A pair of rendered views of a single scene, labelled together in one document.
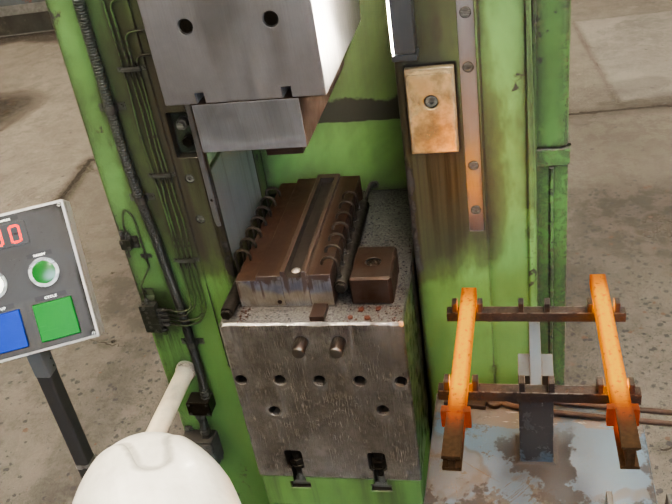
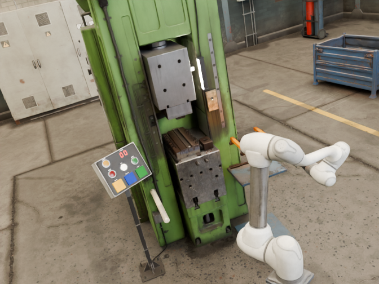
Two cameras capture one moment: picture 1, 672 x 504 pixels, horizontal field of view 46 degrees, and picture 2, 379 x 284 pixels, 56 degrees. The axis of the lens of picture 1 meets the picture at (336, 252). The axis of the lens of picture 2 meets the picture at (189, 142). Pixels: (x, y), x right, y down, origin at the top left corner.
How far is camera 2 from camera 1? 1.62 m
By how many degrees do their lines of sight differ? 25
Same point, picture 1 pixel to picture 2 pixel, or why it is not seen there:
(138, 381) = (101, 226)
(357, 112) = not seen: hidden behind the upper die
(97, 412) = (94, 239)
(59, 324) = (142, 172)
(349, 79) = not seen: hidden behind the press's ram
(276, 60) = (185, 93)
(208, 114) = (170, 110)
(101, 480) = (250, 136)
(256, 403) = (185, 185)
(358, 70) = not seen: hidden behind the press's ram
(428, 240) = (213, 133)
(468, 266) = (223, 137)
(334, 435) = (205, 188)
